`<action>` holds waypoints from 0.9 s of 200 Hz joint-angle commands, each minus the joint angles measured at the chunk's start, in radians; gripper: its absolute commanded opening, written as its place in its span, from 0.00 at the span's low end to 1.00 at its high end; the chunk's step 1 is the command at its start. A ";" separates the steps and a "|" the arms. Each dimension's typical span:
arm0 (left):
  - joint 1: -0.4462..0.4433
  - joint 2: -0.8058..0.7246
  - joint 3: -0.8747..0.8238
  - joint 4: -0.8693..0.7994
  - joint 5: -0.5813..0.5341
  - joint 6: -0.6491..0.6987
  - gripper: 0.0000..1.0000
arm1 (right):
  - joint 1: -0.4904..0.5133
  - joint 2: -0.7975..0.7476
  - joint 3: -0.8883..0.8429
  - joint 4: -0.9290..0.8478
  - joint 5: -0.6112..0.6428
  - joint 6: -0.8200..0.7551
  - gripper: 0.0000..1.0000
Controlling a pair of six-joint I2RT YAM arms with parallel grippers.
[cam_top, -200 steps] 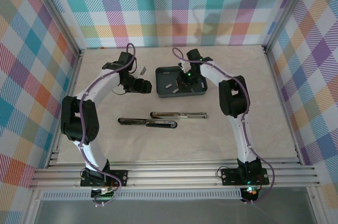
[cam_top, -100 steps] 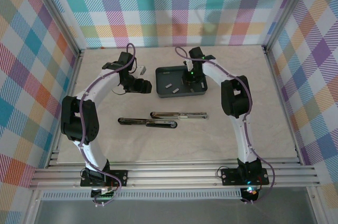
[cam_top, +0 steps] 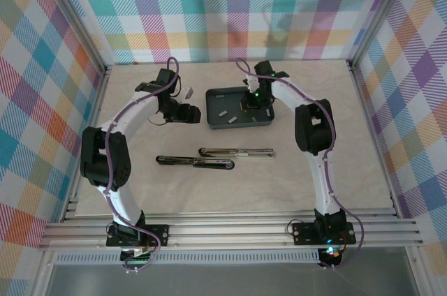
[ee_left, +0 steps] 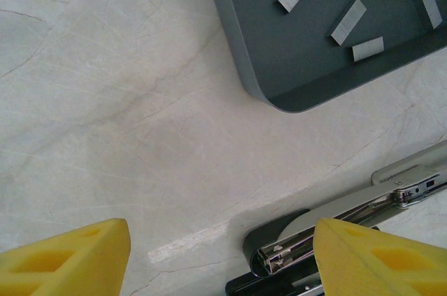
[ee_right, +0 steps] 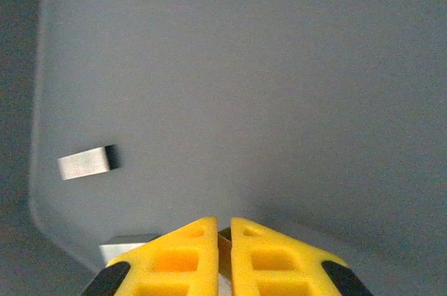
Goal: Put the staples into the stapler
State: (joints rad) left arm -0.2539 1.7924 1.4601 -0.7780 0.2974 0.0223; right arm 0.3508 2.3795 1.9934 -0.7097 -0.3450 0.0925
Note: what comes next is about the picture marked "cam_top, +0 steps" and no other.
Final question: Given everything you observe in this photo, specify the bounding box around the dark grey plastic tray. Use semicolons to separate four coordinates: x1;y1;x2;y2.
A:
205;87;275;131

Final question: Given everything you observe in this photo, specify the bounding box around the stapler with silver base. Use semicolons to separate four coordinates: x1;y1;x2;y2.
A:
197;147;276;161

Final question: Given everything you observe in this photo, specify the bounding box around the black stapler with label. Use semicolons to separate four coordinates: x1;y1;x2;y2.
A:
155;154;236;172

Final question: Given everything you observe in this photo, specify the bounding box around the aluminium mounting beam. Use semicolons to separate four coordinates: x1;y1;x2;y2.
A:
37;209;424;252

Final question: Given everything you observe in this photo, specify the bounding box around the control board green connector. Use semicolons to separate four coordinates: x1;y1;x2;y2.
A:
119;246;155;265

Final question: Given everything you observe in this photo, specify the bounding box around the control board orange part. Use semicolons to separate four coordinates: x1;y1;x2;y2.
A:
318;246;344;268

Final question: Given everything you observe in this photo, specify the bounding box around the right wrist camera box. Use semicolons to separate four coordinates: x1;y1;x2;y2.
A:
243;73;261;94

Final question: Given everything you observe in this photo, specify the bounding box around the aluminium side rail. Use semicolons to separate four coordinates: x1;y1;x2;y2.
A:
59;64;113;223
347;60;402;219

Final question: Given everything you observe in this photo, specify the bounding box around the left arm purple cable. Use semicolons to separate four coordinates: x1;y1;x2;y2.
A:
103;56;182;273

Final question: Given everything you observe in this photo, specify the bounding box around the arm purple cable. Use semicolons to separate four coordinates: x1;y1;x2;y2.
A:
234;59;365;272
103;56;182;273

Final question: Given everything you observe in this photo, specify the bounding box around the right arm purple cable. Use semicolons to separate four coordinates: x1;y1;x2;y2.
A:
234;59;365;272

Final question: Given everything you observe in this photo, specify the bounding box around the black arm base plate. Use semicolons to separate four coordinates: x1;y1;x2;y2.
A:
291;221;358;246
105;224;170;249

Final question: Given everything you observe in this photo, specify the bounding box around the aluminium frame post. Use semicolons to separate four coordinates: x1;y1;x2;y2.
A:
347;0;418;68
33;0;113;77

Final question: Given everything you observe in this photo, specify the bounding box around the slotted grey cable duct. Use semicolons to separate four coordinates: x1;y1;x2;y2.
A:
54;252;321;265

